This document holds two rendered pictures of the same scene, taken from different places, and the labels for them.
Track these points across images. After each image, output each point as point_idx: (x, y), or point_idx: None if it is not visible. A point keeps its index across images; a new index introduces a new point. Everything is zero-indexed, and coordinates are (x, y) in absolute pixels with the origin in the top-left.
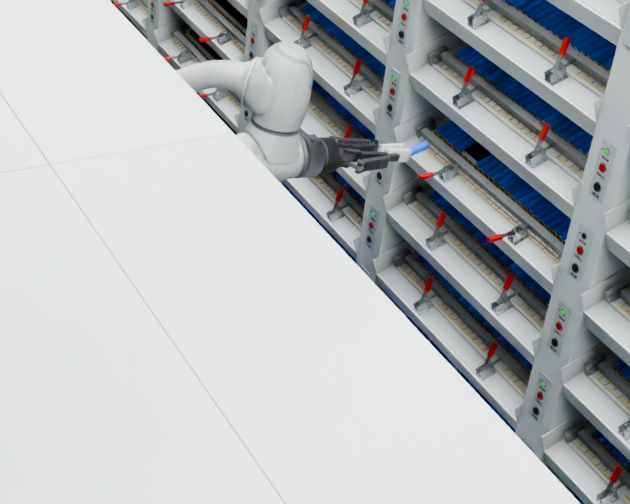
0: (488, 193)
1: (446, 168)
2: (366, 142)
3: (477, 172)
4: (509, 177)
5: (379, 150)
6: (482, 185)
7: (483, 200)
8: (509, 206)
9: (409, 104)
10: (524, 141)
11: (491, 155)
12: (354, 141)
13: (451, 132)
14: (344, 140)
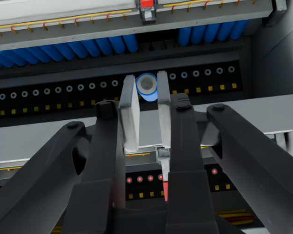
0: (58, 26)
1: (145, 17)
2: (213, 153)
3: (105, 36)
4: (73, 50)
5: (161, 130)
6: (74, 31)
7: (50, 14)
8: (0, 45)
9: None
10: (26, 160)
11: (131, 47)
12: (239, 189)
13: (222, 28)
14: (272, 233)
